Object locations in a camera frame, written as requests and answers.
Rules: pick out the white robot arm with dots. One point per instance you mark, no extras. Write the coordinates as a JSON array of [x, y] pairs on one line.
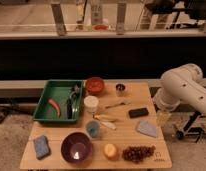
[[181, 84]]

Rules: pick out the blue sponge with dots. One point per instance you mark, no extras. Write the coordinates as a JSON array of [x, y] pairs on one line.
[[41, 147]]

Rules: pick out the red bowl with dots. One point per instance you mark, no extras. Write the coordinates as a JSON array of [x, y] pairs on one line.
[[94, 85]]

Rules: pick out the small metal cup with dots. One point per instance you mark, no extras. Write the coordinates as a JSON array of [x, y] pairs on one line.
[[120, 89]]

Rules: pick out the white plastic cup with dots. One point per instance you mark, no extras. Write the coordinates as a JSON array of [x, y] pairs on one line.
[[91, 104]]

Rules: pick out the metal fork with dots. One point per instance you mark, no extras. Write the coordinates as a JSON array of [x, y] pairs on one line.
[[116, 105]]

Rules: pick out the black rectangular block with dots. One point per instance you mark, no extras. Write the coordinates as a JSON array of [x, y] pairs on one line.
[[134, 113]]

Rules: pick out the green plastic tray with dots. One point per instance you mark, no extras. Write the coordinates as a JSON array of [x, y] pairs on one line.
[[59, 91]]

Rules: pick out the blue cup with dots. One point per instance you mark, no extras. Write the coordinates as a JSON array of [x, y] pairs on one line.
[[93, 129]]

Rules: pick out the wooden folding table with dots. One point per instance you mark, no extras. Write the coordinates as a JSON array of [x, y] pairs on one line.
[[123, 136]]

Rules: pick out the red chili pepper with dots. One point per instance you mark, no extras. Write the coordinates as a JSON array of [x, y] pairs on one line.
[[54, 104]]

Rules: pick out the light blue cloth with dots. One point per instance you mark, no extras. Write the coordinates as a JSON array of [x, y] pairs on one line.
[[146, 128]]

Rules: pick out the orange fruit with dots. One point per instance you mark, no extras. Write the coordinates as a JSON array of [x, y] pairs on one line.
[[110, 151]]

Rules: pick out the purple bowl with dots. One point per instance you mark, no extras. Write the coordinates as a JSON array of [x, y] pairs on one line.
[[76, 147]]

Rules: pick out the bunch of dark grapes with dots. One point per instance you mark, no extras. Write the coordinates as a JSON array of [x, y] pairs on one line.
[[137, 154]]

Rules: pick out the black handled utensil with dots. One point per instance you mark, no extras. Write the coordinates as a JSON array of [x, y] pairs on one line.
[[72, 96]]

